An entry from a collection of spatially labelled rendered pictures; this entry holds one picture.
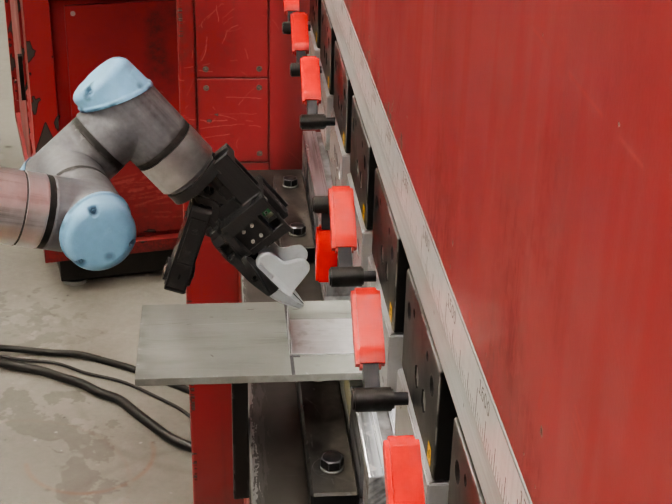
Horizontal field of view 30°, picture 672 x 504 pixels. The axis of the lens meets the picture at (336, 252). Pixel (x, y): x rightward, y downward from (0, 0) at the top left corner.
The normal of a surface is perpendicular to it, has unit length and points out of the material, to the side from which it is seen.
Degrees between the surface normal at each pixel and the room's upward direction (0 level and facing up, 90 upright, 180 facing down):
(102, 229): 90
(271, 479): 0
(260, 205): 90
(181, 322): 0
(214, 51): 90
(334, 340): 0
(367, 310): 39
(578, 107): 90
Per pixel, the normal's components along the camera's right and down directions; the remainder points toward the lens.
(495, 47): -1.00, 0.02
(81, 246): 0.40, 0.41
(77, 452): 0.02, -0.90
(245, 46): 0.09, 0.43
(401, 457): 0.07, -0.43
